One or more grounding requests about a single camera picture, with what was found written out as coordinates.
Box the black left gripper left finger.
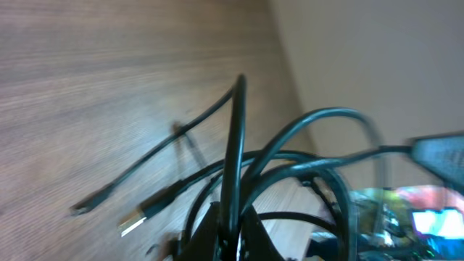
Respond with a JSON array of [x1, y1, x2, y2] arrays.
[[175, 202, 220, 261]]

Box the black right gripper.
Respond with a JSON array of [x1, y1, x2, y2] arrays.
[[410, 133, 463, 189]]

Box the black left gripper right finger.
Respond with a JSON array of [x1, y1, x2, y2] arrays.
[[239, 207, 284, 261]]

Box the black cable bundle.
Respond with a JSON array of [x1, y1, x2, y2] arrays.
[[69, 74, 414, 261]]

